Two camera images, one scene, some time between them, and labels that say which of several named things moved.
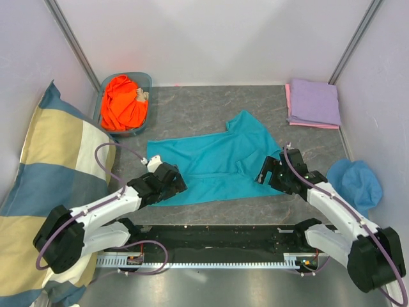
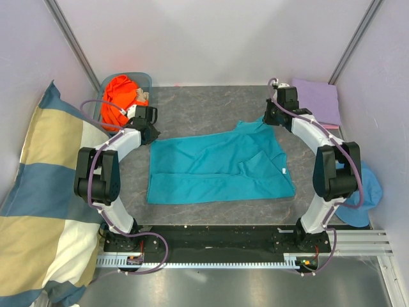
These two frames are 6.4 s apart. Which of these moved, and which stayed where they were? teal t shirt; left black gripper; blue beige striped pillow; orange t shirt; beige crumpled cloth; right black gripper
Moved: left black gripper; right black gripper
Stayed: blue beige striped pillow; teal t shirt; orange t shirt; beige crumpled cloth
